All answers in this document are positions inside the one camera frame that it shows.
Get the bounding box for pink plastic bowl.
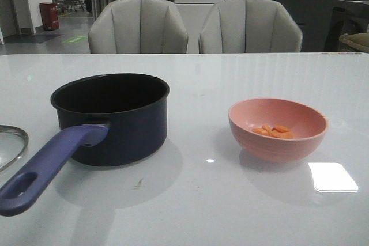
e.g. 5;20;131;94
228;98;328;162

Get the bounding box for left grey upholstered chair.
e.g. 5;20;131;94
88;0;189;54

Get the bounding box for orange ham slices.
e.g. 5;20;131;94
252;124;295;139

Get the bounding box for dark blue saucepan purple handle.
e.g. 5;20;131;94
1;73;170;217

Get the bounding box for olive cushion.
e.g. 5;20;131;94
338;33;369;53

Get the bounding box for glass lid blue knob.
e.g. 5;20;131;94
1;125;29;171

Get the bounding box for right grey upholstered chair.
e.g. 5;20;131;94
198;0;303;54

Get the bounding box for red trash bin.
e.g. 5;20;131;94
39;2;59;31

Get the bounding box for grey upholstered chair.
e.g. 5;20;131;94
88;0;189;54
198;0;303;54

